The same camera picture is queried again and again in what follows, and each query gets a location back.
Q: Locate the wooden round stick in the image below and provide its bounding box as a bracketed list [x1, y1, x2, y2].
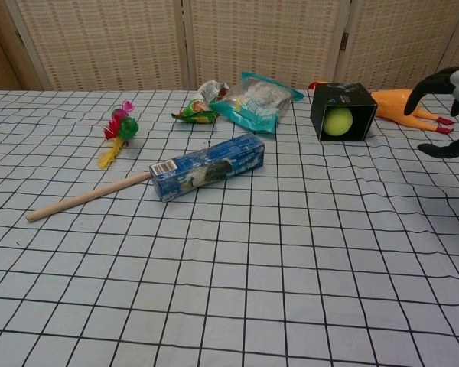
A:
[25, 171, 151, 222]

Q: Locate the beige woven folding screen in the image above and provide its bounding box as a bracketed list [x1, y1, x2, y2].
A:
[0, 0, 459, 92]

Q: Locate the checked light blue tablecloth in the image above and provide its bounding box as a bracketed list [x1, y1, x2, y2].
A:
[0, 89, 459, 367]

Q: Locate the green crumpled snack bag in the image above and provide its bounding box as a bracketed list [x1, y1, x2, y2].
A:
[171, 79, 230, 125]

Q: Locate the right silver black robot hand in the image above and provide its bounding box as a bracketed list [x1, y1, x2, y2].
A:
[403, 67, 459, 160]

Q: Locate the teal clear snack bag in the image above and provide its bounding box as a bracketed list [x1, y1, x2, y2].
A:
[209, 71, 305, 134]

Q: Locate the yellow tennis ball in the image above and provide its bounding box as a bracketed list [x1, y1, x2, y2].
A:
[324, 107, 354, 137]

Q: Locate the colourful feather toy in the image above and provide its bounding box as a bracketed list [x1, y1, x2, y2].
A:
[97, 99, 140, 170]

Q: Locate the orange rubber chicken toy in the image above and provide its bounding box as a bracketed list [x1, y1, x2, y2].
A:
[308, 80, 456, 135]

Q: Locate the long blue carton box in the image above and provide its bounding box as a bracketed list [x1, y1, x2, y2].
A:
[148, 132, 267, 203]

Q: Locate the black cube box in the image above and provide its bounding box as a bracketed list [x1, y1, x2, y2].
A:
[310, 82, 379, 142]

